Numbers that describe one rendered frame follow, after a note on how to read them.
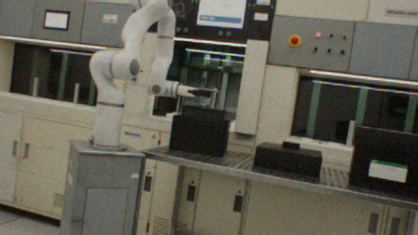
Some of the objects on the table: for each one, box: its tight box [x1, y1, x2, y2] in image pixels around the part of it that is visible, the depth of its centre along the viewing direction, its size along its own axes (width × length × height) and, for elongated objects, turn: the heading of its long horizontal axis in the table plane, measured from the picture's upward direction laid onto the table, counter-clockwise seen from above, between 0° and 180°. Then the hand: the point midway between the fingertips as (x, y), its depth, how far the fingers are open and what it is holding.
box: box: [349, 126, 418, 199], centre depth 165 cm, size 29×29×25 cm
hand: (207, 93), depth 197 cm, fingers open, 4 cm apart
